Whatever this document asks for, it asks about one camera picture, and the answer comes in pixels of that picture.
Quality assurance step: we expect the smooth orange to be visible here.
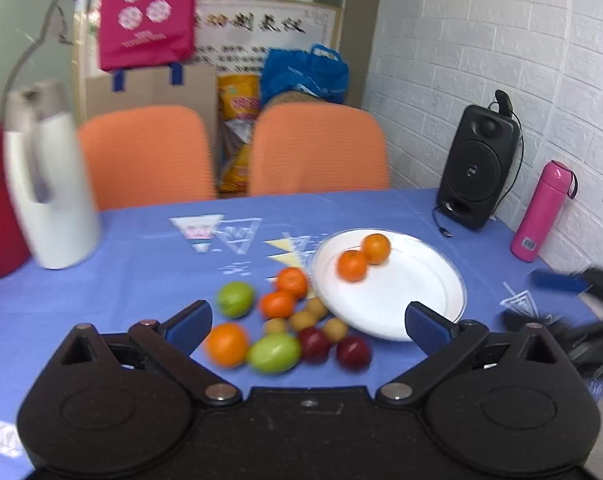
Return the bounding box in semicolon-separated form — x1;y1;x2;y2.
361;233;391;266

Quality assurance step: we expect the white thermos jug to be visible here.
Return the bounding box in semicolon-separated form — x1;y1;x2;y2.
3;80;101;270

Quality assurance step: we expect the brown paper bag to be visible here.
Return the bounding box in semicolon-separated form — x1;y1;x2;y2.
85;65;218;132

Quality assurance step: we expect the dark red plum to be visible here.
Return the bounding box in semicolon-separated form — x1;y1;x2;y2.
297;327;332;364

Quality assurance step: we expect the large green apple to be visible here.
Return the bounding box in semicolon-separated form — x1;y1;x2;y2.
246;333;302;375

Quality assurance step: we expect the brown longan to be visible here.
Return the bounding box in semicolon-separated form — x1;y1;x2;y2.
288;310;318;333
321;318;349;344
262;318;288;335
305;297;330;321

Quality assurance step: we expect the magenta tote bag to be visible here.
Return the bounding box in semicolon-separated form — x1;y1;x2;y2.
98;0;196;72

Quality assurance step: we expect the mandarin back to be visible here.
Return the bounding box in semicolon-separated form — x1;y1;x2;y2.
274;268;309;301

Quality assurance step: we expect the mandarin with stem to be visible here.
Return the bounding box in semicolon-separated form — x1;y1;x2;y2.
336;249;367;283

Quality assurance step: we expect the right orange chair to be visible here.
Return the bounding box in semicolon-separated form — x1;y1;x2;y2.
247;102;390;196

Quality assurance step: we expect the left orange chair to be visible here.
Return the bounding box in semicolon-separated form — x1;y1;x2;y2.
78;105;217;210

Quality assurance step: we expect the blue patterned tablecloth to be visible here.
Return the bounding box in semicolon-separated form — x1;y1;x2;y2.
0;190;602;479

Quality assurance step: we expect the pink water bottle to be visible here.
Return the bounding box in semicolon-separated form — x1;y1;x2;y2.
511;160;579;262

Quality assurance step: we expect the orange chair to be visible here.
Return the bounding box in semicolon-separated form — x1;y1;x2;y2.
247;102;390;196
78;105;217;210

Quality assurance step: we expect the blue shopping bag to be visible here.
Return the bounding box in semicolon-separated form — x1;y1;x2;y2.
260;44;349;106

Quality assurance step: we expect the white plate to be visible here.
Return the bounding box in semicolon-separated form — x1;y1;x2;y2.
309;229;467;341

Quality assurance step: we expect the large orange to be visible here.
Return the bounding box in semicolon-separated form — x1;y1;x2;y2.
205;323;251;368

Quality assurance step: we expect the black speaker cable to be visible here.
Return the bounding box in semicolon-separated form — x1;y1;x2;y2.
431;206;453;239

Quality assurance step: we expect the small green apple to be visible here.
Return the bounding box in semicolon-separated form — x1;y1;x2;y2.
217;281;255;318

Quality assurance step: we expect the poster with chinese text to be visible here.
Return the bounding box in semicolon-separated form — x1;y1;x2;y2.
190;0;341;76

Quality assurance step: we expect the yellow snack bag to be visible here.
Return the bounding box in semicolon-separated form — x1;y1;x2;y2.
218;74;262;194

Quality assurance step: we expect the black speaker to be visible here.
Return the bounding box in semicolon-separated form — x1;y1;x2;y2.
436;90;522;231

